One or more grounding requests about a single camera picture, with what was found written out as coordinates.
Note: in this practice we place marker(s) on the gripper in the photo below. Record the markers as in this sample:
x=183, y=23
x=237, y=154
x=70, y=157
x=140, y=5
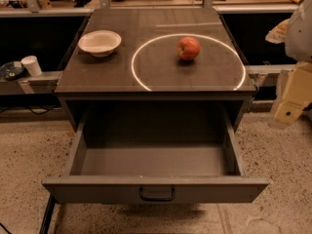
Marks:
x=299, y=38

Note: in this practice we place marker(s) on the grey top drawer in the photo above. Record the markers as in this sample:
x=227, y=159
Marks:
x=121, y=146

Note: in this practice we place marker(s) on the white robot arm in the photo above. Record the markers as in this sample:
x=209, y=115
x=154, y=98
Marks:
x=295, y=33

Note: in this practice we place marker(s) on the red apple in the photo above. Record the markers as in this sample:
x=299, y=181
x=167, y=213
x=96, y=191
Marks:
x=188, y=48

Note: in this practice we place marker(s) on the white paper bowl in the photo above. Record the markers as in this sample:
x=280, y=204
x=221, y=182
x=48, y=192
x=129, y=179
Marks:
x=100, y=44

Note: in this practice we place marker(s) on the white paper cup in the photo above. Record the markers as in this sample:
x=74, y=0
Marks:
x=32, y=65

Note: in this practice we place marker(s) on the dark small dish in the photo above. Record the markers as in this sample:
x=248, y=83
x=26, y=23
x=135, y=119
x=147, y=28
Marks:
x=12, y=70

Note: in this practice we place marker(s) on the black drawer handle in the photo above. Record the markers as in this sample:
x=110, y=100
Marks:
x=156, y=194

